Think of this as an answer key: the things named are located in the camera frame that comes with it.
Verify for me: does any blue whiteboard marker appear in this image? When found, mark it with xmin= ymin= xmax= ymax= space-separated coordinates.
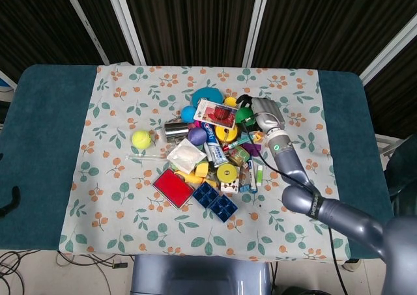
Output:
xmin=246 ymin=160 xmax=258 ymax=191

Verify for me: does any shiny steel cup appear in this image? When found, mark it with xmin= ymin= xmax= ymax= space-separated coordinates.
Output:
xmin=164 ymin=121 xmax=190 ymax=142

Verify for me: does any floor cable bundle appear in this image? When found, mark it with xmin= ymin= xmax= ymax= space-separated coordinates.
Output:
xmin=0 ymin=249 xmax=131 ymax=295

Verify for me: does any olive yellow ring disc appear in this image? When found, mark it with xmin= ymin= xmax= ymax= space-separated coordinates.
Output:
xmin=216 ymin=163 xmax=238 ymax=184

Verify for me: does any red ink pad clear case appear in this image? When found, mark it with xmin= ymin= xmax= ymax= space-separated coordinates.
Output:
xmin=152 ymin=168 xmax=195 ymax=208

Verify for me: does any white card packet red picture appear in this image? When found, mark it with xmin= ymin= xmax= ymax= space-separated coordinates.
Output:
xmin=193 ymin=98 xmax=238 ymax=130

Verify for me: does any green round object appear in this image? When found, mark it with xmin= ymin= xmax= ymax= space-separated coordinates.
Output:
xmin=235 ymin=107 xmax=255 ymax=125

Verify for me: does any black curved strap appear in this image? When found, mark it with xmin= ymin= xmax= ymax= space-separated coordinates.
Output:
xmin=0 ymin=186 xmax=21 ymax=218

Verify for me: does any floral print tablecloth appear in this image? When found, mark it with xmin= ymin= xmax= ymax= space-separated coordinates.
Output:
xmin=58 ymin=65 xmax=352 ymax=263

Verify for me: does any green marker red cap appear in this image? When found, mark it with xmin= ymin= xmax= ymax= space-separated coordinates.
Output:
xmin=225 ymin=135 xmax=252 ymax=151

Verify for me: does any yellow toy banana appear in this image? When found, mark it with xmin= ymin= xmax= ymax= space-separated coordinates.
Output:
xmin=174 ymin=169 xmax=205 ymax=185

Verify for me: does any blue grid block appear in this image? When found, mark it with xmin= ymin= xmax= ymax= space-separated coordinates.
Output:
xmin=208 ymin=193 xmax=238 ymax=223
xmin=192 ymin=181 xmax=220 ymax=208

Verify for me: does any teal round disc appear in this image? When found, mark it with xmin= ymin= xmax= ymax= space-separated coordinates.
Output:
xmin=190 ymin=86 xmax=225 ymax=109

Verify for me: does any clear glass rod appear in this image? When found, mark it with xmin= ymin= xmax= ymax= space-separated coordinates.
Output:
xmin=126 ymin=154 xmax=169 ymax=161

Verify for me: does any white frame post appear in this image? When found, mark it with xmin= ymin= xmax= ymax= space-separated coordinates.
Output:
xmin=60 ymin=0 xmax=110 ymax=64
xmin=242 ymin=0 xmax=272 ymax=68
xmin=104 ymin=0 xmax=146 ymax=65
xmin=358 ymin=23 xmax=417 ymax=86

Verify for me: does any white blue toothpaste tube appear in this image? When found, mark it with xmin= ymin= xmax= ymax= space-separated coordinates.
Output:
xmin=202 ymin=121 xmax=229 ymax=165

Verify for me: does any purple block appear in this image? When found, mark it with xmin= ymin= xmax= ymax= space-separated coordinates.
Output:
xmin=243 ymin=142 xmax=263 ymax=156

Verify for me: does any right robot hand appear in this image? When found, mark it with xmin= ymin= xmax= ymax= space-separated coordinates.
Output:
xmin=236 ymin=94 xmax=287 ymax=136

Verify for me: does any blue ball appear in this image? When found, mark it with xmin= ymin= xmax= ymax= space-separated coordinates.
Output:
xmin=180 ymin=105 xmax=199 ymax=123

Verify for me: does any white gauze packet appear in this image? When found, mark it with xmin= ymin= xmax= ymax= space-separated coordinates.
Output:
xmin=166 ymin=138 xmax=203 ymax=175

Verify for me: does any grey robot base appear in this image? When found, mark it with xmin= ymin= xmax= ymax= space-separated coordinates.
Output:
xmin=130 ymin=255 xmax=273 ymax=295

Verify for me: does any gold green round tin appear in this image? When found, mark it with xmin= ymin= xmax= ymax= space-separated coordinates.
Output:
xmin=229 ymin=146 xmax=251 ymax=165

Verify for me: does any yellow disc with key ring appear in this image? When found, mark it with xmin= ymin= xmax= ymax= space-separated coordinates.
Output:
xmin=214 ymin=125 xmax=240 ymax=143

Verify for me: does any dark teal chair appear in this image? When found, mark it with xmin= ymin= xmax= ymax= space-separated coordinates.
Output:
xmin=384 ymin=135 xmax=417 ymax=211

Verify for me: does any purple ball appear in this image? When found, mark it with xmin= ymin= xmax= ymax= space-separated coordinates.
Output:
xmin=188 ymin=127 xmax=208 ymax=145

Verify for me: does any teal table cover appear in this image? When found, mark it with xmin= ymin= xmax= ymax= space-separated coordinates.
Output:
xmin=0 ymin=63 xmax=394 ymax=253

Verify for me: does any yellow tennis ball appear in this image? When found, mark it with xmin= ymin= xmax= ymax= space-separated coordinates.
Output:
xmin=131 ymin=130 xmax=152 ymax=150

